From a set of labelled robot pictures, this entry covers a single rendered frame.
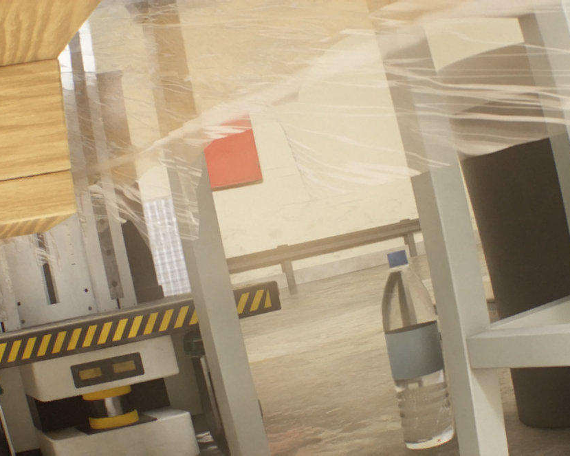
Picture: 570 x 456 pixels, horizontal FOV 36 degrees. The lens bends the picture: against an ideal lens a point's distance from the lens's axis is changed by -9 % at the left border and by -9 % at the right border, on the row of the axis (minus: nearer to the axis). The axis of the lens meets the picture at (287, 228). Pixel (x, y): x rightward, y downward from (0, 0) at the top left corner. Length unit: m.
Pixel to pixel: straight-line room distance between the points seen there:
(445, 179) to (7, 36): 0.46
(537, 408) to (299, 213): 9.01
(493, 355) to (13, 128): 0.46
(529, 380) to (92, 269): 0.90
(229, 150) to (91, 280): 8.04
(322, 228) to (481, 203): 9.06
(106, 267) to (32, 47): 1.35
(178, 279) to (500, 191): 6.68
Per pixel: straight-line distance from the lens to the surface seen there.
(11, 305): 1.82
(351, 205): 10.68
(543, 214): 1.35
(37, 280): 1.88
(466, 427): 0.87
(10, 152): 0.56
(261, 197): 10.19
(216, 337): 1.17
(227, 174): 9.83
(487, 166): 1.40
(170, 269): 7.95
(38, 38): 0.53
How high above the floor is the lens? 0.37
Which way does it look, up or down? 1 degrees up
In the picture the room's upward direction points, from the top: 12 degrees counter-clockwise
